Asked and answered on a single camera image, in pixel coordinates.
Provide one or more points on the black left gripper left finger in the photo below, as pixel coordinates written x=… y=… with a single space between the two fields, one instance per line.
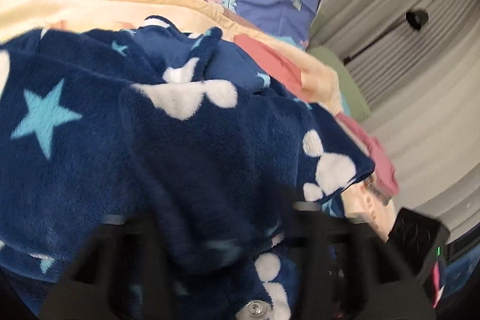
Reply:
x=96 y=284

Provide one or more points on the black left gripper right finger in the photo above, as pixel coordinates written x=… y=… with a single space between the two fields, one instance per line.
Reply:
x=348 y=272

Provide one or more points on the navy star fleece onesie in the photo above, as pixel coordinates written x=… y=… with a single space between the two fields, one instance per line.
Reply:
x=154 y=120

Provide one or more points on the stack of folded pink cloths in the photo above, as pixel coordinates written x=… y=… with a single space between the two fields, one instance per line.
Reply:
x=382 y=181

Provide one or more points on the green pillow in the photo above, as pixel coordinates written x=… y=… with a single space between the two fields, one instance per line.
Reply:
x=354 y=103

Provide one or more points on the grey white curtain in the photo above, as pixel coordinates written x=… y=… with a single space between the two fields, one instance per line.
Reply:
x=423 y=91

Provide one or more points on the black floor lamp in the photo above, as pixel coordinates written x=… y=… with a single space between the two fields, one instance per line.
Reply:
x=414 y=19

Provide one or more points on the peach fleece blanket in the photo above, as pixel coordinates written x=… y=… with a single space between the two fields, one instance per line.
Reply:
x=300 y=72

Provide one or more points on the black camera box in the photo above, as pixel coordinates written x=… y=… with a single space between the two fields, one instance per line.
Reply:
x=420 y=240

